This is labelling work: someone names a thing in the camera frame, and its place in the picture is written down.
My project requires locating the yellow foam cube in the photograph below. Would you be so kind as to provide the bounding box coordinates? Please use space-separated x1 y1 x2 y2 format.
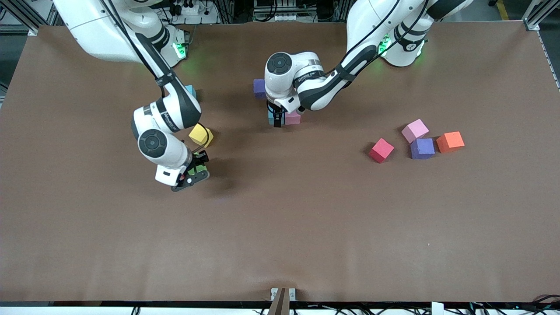
189 123 214 148

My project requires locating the red foam cube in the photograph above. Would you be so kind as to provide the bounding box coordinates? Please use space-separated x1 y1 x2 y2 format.
369 138 395 164

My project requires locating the grey electronics box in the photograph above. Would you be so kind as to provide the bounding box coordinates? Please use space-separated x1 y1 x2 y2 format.
253 0 299 22

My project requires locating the white power strip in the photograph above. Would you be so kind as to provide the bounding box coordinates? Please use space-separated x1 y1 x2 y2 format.
168 0 206 16

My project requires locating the orange foam cube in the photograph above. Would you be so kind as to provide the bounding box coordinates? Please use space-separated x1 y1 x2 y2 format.
436 131 465 154

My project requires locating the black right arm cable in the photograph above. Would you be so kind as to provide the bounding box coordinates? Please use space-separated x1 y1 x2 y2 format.
101 0 210 154

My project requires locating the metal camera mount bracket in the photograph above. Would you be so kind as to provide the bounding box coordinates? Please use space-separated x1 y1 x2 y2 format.
268 287 297 315

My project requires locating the aluminium frame profile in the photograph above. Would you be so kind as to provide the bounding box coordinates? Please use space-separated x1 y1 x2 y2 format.
523 0 560 31
0 0 57 36

